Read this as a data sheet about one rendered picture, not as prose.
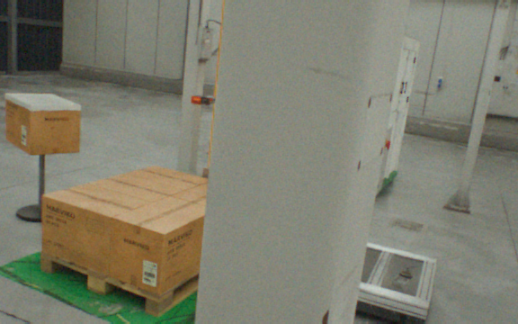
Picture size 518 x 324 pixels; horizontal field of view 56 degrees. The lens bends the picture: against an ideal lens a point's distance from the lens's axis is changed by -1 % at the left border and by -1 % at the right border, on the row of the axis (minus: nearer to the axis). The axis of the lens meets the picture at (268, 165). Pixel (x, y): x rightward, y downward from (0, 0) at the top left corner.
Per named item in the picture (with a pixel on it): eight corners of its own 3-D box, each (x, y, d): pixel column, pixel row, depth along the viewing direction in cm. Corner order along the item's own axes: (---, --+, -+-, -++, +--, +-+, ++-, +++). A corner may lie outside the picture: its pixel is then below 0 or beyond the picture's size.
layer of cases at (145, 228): (152, 208, 442) (155, 165, 433) (250, 237, 403) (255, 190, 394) (41, 250, 335) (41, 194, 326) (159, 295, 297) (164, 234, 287)
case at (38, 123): (4, 139, 427) (4, 93, 418) (51, 137, 455) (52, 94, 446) (30, 156, 387) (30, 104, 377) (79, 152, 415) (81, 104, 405)
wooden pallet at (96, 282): (151, 223, 446) (152, 208, 442) (248, 253, 406) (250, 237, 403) (40, 269, 339) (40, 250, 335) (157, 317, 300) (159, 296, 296)
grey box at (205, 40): (207, 58, 499) (209, 28, 492) (211, 59, 497) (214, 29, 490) (196, 58, 481) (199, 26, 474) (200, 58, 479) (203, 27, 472)
